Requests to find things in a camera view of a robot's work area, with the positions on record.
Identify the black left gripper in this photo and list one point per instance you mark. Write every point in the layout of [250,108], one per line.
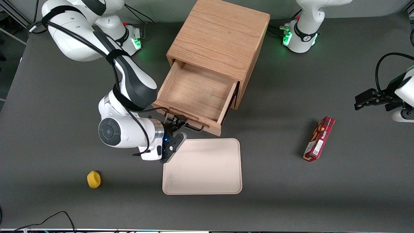
[383,97]

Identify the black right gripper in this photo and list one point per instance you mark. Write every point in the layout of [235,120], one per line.
[168,130]

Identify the wooden drawer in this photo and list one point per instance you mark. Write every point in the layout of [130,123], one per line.
[197,90]

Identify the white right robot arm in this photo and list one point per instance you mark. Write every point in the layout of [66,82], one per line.
[129,74]

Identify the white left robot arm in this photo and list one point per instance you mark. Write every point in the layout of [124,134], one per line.
[305,29]

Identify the wooden drawer cabinet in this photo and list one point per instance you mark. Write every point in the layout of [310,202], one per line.
[220,32]

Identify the beige plastic tray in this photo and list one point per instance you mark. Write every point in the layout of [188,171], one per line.
[202,166]

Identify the red snack box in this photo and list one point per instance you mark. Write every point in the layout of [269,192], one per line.
[318,139]

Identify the yellow lemon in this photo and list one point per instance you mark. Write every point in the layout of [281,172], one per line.
[93,179]

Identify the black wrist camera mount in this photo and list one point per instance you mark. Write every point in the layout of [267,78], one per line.
[173,147]

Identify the aluminium frame bar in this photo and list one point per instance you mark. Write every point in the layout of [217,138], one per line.
[13,11]

